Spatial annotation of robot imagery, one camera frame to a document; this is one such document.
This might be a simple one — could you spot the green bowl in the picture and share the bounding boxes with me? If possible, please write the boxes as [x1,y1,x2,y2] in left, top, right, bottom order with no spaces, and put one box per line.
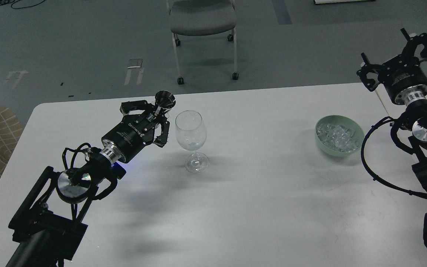
[315,115,365,157]

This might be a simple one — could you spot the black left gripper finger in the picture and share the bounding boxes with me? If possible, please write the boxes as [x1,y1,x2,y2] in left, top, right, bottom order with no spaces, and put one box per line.
[120,100,156,120]
[151,113,170,148]

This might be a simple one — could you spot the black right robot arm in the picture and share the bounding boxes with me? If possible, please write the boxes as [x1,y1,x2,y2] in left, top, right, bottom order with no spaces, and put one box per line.
[356,29,427,200]

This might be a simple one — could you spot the clear ice cubes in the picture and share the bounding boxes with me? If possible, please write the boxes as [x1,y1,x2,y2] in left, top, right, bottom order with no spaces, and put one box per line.
[316,123,362,152]

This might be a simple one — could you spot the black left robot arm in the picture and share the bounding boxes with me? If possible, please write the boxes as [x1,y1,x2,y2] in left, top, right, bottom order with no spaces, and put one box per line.
[6,96,176,267]

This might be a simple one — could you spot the floor cables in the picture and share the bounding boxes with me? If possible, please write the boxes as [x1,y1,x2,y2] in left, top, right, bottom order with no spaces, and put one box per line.
[0,0,46,16]

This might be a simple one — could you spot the steel double jigger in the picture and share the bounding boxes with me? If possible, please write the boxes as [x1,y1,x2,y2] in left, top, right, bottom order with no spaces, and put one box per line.
[154,90,176,119]

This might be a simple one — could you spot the clear wine glass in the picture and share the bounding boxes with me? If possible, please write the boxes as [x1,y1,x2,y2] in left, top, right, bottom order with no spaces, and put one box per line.
[175,110,209,174]

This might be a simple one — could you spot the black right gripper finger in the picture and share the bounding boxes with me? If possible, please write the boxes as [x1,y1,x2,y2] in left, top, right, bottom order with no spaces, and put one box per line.
[398,28,427,65]
[356,52,386,92]

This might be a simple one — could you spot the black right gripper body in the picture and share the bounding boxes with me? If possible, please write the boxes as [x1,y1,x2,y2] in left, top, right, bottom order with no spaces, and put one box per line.
[378,55,427,105]

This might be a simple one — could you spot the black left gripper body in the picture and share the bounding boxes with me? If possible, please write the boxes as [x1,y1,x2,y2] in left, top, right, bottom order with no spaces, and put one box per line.
[100,111,162,164]

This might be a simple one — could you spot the grey office chair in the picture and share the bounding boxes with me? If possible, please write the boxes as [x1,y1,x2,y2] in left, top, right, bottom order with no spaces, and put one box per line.
[166,0,239,85]

